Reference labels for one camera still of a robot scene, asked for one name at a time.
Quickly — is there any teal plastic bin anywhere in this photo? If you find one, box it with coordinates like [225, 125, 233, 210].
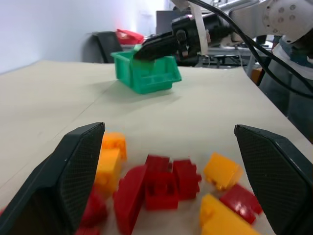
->
[110, 50, 182, 95]

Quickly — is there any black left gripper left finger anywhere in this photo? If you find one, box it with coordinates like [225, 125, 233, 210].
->
[0, 121, 106, 235]

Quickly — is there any yellow toy block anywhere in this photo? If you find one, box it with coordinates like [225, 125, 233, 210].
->
[101, 132, 128, 162]
[199, 193, 261, 235]
[203, 151, 244, 191]
[93, 148, 123, 195]

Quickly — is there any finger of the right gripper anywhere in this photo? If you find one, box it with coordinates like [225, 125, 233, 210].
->
[133, 43, 182, 61]
[141, 31, 177, 49]

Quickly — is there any dark robot torso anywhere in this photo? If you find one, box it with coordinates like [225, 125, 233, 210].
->
[258, 35, 313, 145]

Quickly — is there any black monitor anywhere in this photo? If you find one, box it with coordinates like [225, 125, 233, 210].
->
[156, 10, 177, 38]

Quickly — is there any red bag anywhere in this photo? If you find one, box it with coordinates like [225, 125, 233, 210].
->
[115, 28, 145, 45]

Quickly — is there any metal frame table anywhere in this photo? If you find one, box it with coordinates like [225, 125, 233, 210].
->
[177, 41, 279, 78]

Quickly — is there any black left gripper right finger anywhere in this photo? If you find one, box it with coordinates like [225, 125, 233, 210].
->
[234, 124, 313, 235]

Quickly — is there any black chair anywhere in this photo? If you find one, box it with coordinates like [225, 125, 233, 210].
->
[91, 31, 123, 64]

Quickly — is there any red arched toy block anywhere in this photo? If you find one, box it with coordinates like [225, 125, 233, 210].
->
[112, 164, 149, 235]

